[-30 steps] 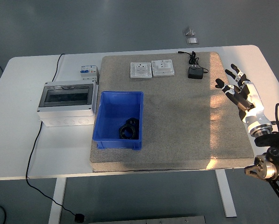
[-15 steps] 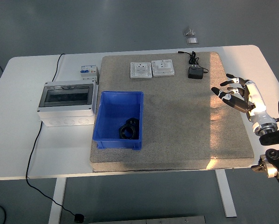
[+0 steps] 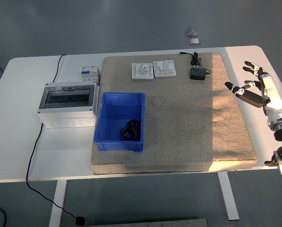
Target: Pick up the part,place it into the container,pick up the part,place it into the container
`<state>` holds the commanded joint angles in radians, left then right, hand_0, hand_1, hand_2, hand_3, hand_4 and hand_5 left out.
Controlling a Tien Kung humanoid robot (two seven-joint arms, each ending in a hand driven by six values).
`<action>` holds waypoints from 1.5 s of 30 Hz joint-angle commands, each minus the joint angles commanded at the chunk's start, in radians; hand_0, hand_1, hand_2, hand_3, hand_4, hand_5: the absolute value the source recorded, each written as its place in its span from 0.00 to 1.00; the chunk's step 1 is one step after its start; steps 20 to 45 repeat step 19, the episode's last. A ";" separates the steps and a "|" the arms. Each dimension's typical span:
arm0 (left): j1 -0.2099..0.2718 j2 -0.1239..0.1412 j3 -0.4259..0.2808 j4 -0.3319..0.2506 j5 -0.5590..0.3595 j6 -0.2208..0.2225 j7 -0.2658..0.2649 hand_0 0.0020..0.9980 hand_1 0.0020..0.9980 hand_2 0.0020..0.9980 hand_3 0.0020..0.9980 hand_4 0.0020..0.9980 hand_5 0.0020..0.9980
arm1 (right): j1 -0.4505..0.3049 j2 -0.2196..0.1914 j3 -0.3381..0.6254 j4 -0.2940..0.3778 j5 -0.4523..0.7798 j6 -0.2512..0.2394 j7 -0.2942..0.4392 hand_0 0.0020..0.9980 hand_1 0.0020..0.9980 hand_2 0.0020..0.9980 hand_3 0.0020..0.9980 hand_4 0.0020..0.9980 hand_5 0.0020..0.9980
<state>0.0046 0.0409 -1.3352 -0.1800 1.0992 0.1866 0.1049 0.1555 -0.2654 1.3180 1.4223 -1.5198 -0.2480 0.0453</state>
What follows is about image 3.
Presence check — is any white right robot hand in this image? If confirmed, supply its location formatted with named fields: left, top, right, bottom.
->
left=224, top=61, right=282, bottom=126

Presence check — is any blue plastic box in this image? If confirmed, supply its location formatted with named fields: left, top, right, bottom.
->
left=93, top=92, right=146, bottom=153

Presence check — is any grey electrical distribution box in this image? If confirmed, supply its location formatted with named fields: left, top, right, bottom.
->
left=37, top=81, right=101, bottom=129

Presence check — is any black power adapter plug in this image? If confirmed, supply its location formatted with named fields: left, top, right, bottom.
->
left=189, top=67, right=206, bottom=81

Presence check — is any closed metal floor socket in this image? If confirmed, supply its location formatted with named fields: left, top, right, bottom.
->
left=187, top=37, right=202, bottom=46

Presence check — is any grey-brown mat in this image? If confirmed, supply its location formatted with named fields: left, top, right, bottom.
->
left=90, top=52, right=258, bottom=175

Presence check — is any open metal floor socket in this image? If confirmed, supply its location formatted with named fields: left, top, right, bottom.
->
left=184, top=26, right=198, bottom=37

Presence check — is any white table leg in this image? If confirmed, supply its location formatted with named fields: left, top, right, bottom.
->
left=217, top=172, right=240, bottom=221
left=48, top=181, right=68, bottom=227

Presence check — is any grey metal plate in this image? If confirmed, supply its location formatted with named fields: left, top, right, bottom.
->
left=88, top=218, right=209, bottom=227

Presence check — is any white blue circuit breaker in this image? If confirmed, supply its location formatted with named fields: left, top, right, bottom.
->
left=80, top=65, right=101, bottom=86

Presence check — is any black adapter cord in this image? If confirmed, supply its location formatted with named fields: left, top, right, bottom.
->
left=177, top=51, right=212, bottom=75

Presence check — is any white wall socket panel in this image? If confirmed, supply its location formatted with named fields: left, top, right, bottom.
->
left=153, top=60, right=178, bottom=79
left=131, top=62, right=154, bottom=81

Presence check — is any long black power cable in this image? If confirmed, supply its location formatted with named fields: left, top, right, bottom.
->
left=26, top=54, right=77, bottom=219

